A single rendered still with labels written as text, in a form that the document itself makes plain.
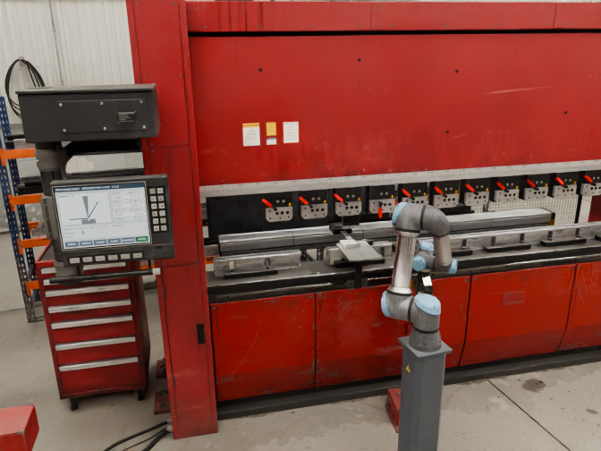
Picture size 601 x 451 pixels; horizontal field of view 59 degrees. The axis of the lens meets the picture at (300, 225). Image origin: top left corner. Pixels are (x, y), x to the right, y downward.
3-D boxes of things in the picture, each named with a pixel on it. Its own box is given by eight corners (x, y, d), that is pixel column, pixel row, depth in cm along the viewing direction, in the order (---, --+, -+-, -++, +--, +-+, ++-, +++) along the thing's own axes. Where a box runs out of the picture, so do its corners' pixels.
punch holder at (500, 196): (495, 203, 320) (498, 176, 315) (487, 199, 328) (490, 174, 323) (518, 201, 323) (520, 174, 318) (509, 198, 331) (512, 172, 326)
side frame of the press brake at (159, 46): (173, 440, 299) (124, -4, 225) (173, 358, 377) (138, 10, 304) (218, 433, 304) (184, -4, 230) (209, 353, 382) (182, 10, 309)
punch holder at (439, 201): (434, 208, 312) (435, 181, 307) (427, 204, 320) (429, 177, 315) (457, 207, 315) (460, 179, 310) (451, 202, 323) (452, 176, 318)
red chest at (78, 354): (63, 418, 318) (33, 264, 286) (77, 370, 364) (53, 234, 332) (148, 405, 328) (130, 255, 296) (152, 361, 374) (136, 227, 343)
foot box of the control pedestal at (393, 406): (396, 433, 302) (397, 415, 298) (385, 405, 325) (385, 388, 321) (430, 429, 304) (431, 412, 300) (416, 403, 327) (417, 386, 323)
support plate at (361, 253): (350, 262, 285) (350, 260, 284) (335, 245, 309) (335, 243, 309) (381, 259, 288) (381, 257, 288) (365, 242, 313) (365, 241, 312)
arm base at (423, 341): (448, 348, 242) (450, 329, 239) (419, 354, 237) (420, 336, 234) (429, 332, 256) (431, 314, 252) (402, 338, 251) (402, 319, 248)
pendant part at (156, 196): (63, 268, 218) (48, 182, 207) (69, 257, 229) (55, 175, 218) (174, 259, 226) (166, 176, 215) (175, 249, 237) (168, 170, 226)
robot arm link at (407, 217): (409, 324, 239) (425, 204, 235) (376, 318, 246) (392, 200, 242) (415, 319, 250) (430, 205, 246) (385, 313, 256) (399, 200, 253)
